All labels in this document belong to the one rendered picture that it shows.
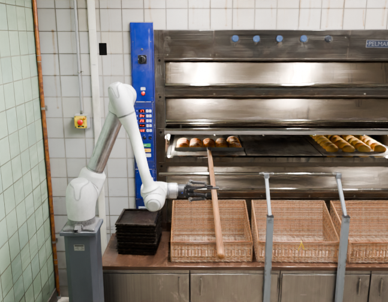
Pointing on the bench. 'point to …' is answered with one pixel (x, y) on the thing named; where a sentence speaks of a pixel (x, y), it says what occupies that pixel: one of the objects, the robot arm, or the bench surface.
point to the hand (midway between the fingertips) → (213, 190)
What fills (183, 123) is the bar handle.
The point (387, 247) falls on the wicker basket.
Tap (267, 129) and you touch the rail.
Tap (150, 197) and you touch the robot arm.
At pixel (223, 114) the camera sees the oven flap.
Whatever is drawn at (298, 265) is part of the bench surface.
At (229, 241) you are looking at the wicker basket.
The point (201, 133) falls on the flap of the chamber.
